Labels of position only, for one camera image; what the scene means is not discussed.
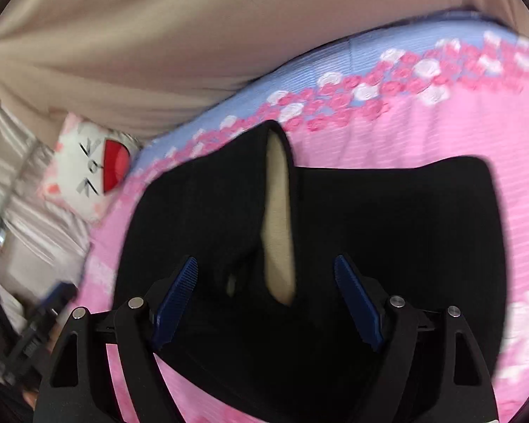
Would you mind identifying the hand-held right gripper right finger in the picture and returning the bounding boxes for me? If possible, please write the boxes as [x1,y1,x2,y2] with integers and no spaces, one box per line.
[333,254,499,423]

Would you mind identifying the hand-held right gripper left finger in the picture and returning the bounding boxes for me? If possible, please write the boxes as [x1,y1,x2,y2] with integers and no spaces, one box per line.
[33,255,199,423]

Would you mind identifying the cat face pillow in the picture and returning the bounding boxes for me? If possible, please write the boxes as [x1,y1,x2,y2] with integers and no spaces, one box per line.
[37,112,144,223]

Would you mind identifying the black pants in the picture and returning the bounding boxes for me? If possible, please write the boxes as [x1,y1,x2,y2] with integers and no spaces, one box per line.
[115,119,512,423]

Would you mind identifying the pink floral blanket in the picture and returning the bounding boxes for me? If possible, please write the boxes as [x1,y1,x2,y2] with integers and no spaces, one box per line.
[81,6,529,423]

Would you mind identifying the pale satin cloth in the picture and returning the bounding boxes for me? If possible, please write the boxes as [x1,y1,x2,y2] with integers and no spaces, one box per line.
[0,84,94,302]

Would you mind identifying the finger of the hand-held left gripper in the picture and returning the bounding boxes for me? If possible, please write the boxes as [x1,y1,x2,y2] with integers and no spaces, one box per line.
[39,282,79,314]

